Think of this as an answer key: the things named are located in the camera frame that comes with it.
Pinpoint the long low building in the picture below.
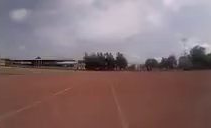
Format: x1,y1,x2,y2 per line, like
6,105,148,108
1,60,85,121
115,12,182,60
3,56,78,69

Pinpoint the small clump of trees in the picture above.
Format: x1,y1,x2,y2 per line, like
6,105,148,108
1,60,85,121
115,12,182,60
144,54,178,71

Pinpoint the clump of dark trees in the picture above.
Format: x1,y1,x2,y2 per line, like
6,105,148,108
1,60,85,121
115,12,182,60
83,51,129,72

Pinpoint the tall light mast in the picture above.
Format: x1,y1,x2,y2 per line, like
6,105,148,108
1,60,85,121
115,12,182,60
180,37,189,58

